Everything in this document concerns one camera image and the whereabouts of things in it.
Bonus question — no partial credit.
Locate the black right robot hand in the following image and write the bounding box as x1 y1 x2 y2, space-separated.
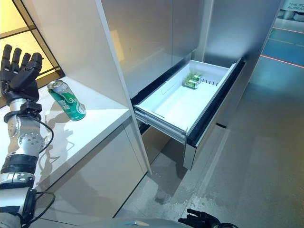
178 209 223 228

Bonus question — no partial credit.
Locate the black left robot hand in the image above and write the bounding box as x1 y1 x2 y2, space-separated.
0 44 44 106

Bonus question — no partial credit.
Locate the white fridge drawer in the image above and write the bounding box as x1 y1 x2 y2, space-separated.
133 57 246 171

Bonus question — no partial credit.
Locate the silver fridge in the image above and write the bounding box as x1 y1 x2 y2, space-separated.
101 0 283 171

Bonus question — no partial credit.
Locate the green beer can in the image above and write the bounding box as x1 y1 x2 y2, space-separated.
47 79 87 122
182 78 200 90
187 72 202 82

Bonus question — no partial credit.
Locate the grey robot torso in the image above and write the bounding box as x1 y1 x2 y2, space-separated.
78 218 188 228

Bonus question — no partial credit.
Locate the white tall cabinet panel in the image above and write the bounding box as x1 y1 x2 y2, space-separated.
22 0 152 175

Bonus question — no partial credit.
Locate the white cabinet counter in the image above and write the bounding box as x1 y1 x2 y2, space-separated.
0 76 149 224

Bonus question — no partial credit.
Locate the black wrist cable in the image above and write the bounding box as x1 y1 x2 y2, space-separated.
35 118 54 154

